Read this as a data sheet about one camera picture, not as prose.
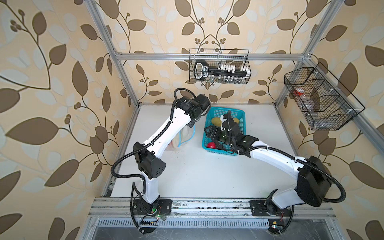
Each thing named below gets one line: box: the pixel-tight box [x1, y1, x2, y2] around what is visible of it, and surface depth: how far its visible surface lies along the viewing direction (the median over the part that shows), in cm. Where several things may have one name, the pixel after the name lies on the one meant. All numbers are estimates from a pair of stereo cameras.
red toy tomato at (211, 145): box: [207, 142, 217, 149], surface depth 93 cm
